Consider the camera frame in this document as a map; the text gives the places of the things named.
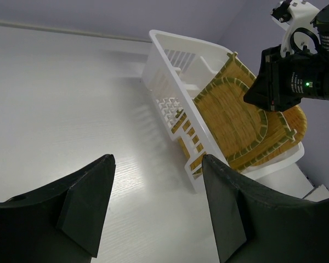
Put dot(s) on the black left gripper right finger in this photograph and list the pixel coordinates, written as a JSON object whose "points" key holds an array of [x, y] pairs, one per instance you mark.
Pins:
{"points": [[254, 223]]}

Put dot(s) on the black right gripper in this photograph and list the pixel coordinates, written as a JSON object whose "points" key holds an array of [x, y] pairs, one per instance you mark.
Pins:
{"points": [[283, 82]]}

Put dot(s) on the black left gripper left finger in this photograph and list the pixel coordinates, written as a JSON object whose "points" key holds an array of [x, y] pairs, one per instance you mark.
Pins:
{"points": [[61, 221]]}

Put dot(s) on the square woven bamboo tray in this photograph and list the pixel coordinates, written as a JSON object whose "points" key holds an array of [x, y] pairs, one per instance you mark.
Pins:
{"points": [[236, 69]]}

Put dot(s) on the rounded woven bamboo tray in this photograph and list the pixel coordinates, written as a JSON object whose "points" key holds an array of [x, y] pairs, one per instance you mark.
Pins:
{"points": [[237, 127]]}

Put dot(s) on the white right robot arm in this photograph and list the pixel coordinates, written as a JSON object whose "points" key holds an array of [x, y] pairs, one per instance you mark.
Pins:
{"points": [[251, 222]]}

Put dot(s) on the white plastic dish rack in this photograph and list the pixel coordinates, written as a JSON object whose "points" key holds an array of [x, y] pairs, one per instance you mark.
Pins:
{"points": [[177, 70]]}

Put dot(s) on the round woven bamboo plate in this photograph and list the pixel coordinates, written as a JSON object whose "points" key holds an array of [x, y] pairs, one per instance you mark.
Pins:
{"points": [[299, 120]]}

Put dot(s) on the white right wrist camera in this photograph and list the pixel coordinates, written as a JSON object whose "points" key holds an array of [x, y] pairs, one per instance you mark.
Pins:
{"points": [[291, 15]]}

